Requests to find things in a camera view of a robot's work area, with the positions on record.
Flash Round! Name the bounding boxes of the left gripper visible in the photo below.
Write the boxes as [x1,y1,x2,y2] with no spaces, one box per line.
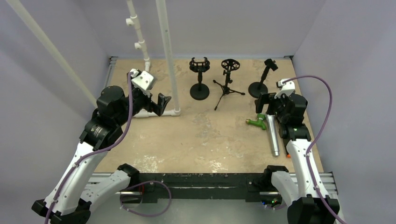
[116,76,170,126]

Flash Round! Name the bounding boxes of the black clip round-base stand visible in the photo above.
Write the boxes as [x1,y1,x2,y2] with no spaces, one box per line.
[248,58,278,98]

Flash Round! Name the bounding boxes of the silver grey microphone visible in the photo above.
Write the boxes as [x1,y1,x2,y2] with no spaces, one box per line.
[266,114,280,157]

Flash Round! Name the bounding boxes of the black shock-mount round-base stand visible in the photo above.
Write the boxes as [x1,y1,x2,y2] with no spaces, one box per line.
[189,57,210,100]

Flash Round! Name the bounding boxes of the black tripod mic stand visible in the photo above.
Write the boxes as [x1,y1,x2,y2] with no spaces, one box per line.
[213,59,246,111]

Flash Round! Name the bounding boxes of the black microphone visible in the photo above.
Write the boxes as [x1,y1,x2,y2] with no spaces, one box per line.
[283,140,291,158]

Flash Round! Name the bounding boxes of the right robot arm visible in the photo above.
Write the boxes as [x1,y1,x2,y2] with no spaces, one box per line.
[255,92,340,224]

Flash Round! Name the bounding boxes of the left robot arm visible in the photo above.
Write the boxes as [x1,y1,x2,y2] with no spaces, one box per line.
[32,86,171,224]

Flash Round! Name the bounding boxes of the green tap faucet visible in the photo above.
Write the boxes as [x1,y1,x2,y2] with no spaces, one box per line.
[246,113,267,130]

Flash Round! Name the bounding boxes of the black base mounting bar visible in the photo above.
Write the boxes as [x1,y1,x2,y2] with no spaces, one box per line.
[120,173,283,206]

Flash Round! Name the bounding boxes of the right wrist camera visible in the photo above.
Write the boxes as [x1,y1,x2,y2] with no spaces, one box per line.
[274,79,296,98]

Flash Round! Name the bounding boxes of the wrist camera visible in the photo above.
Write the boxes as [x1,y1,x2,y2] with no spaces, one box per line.
[274,79,296,98]
[128,69,157,95]

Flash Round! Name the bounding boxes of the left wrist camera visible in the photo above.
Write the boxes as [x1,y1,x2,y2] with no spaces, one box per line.
[128,69,157,95]

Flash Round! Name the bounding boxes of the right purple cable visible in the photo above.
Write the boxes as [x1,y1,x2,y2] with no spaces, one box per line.
[283,75,349,224]

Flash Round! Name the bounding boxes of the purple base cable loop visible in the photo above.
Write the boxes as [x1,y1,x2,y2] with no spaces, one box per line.
[120,181,172,217]

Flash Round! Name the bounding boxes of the white PVC pipe frame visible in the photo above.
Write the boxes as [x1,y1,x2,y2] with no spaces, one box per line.
[6,0,181,116]

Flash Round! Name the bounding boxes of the aluminium rail frame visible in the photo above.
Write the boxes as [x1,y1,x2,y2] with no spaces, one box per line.
[49,56,346,224]

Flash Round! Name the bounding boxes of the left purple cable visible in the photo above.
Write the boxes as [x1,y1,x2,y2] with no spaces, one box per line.
[43,71,138,224]

